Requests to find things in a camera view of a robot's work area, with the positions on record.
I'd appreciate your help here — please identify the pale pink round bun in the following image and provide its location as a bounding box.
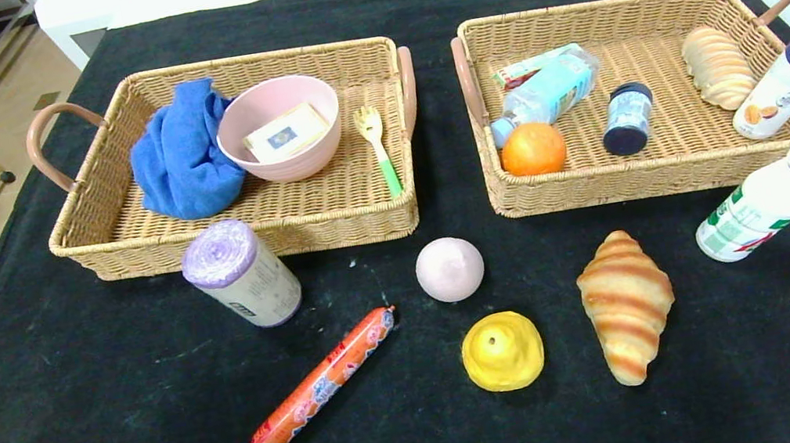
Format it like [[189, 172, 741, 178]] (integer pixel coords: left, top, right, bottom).
[[411, 232, 490, 308]]

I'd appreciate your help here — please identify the croissant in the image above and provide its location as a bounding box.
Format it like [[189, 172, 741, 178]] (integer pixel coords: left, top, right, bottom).
[[570, 223, 687, 393]]

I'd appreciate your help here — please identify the yellow fork with green handle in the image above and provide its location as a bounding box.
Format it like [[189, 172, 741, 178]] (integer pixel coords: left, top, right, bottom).
[[351, 101, 406, 203]]

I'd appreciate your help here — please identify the striped long bread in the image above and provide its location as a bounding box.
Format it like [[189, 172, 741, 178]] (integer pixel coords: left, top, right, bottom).
[[677, 20, 762, 117]]

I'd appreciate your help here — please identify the white card box blue logo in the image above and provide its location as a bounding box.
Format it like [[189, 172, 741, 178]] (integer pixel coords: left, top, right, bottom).
[[239, 99, 336, 168]]

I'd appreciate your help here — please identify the yellow lemon toy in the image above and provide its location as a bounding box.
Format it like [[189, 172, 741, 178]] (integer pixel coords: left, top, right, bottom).
[[456, 306, 550, 398]]

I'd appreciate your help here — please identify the water bottle light blue label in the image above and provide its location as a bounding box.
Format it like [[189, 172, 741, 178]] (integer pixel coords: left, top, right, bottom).
[[480, 47, 611, 150]]

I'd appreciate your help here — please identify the blue cloth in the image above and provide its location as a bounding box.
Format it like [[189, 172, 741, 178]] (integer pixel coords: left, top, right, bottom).
[[119, 74, 253, 229]]

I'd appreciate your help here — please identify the wicker basket with pink handles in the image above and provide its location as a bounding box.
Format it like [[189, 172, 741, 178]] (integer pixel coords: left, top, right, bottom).
[[17, 28, 440, 294], [446, 0, 790, 226]]

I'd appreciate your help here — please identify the orange wrapped sausage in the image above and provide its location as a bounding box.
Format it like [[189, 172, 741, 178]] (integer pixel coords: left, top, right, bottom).
[[229, 304, 416, 443]]

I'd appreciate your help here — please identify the green and red gum box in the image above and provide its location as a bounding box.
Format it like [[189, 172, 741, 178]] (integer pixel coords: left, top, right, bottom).
[[489, 41, 589, 93]]

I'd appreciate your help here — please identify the small dark blue jar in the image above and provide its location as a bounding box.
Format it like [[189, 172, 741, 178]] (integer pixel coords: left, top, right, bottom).
[[594, 79, 662, 160]]

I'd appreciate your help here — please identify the white milk bottle green label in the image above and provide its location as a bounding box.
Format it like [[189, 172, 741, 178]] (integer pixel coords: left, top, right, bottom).
[[684, 142, 790, 267]]

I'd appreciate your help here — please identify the orange fruit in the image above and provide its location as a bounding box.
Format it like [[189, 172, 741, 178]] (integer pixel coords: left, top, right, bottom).
[[496, 117, 571, 181]]

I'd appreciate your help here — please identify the purple garbage bag roll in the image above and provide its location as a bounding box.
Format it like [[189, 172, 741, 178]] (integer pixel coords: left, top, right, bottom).
[[175, 209, 307, 340]]

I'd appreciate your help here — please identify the pink bowl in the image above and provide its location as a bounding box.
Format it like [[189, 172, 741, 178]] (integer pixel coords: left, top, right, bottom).
[[208, 68, 351, 193]]

